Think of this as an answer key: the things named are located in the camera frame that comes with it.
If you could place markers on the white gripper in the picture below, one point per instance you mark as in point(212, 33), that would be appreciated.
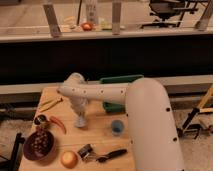
point(79, 105)

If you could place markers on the light blue towel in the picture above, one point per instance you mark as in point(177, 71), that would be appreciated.
point(80, 121)

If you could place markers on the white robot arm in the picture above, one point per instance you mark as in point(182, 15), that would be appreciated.
point(152, 129)

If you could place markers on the red chili pepper toy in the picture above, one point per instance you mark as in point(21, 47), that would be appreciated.
point(58, 122)

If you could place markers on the yellow banana toy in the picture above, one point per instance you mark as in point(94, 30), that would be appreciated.
point(49, 104)

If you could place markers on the blue small cup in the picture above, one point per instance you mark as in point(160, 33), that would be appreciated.
point(117, 127)

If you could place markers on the small metal clip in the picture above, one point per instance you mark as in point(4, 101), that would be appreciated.
point(85, 151)

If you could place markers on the yellow round fruit toy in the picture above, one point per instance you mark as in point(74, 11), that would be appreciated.
point(69, 159)

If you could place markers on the red round background object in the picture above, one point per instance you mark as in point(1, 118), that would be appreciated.
point(87, 26)

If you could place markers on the black stand base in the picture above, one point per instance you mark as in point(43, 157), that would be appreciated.
point(201, 108)

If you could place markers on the black office chair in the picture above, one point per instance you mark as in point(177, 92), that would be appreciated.
point(171, 12)

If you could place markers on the black handled peeler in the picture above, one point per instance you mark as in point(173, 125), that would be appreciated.
point(110, 155)

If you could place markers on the black chair frame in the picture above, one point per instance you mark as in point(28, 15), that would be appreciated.
point(9, 164)

